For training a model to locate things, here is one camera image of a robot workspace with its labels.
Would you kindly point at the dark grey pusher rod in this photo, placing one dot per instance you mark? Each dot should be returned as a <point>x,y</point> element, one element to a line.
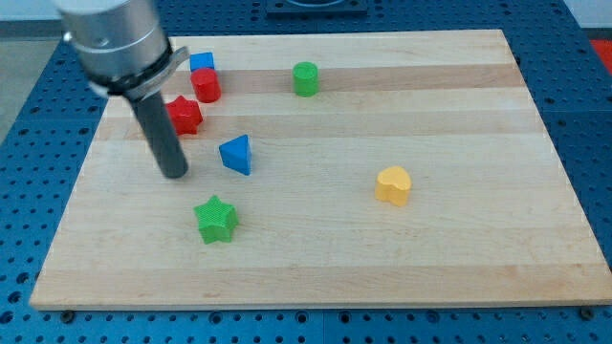
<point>160,134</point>

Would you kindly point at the blue triangle block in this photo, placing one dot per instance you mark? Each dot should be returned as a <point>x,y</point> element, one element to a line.
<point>236,154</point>

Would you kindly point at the red star block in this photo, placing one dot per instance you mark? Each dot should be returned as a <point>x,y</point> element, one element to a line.
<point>185,115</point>

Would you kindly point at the green star block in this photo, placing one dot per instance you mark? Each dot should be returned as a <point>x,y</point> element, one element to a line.
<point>216,220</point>

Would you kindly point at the red cylinder block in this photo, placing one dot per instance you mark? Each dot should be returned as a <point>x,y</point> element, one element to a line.
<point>205,84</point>

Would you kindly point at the blue cube block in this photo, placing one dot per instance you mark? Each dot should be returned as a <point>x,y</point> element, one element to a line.
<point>201,60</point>

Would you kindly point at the green cylinder block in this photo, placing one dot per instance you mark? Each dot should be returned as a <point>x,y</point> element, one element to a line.
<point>305,79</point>

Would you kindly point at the yellow heart block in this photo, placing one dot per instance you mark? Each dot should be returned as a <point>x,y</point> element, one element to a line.
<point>393,185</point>

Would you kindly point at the wooden board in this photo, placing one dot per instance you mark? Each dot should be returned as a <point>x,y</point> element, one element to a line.
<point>491,220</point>

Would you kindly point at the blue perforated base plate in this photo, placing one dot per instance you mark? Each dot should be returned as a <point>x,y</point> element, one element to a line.
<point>43,151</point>

